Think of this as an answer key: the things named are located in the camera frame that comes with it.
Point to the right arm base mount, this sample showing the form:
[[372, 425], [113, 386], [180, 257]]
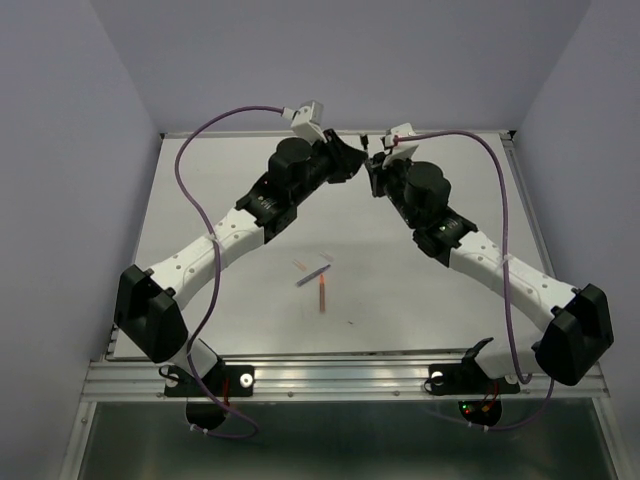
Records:
[[465, 377]]

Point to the orange highlighter pen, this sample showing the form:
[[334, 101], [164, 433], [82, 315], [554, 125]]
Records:
[[322, 294]]

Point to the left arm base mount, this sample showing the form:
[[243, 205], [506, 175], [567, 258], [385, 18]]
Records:
[[222, 379]]

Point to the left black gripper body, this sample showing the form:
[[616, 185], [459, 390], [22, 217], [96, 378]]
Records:
[[320, 170]]

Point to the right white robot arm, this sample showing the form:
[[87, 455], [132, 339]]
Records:
[[575, 323]]

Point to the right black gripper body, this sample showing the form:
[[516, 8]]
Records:
[[398, 175]]

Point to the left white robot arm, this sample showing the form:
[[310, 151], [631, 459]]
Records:
[[150, 301]]

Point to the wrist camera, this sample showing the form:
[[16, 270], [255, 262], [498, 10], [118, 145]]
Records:
[[305, 121], [398, 144]]

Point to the aluminium frame rail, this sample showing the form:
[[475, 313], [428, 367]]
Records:
[[316, 378]]

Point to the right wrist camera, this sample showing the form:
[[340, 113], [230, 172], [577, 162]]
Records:
[[398, 144]]

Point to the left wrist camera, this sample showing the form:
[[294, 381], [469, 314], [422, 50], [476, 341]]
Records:
[[305, 121]]

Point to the purple highlighter pen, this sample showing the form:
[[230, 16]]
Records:
[[314, 274]]

